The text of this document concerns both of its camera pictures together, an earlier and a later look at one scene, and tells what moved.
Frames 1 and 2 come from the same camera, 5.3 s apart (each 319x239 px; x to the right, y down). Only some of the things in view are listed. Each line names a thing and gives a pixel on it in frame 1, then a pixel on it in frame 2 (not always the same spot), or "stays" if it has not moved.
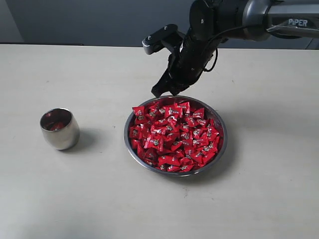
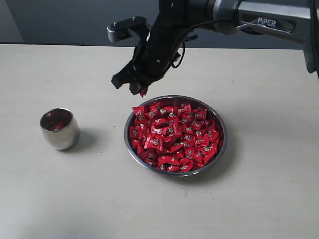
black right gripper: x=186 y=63 → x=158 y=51
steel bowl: x=197 y=103 stays
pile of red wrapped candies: x=173 y=136 stays
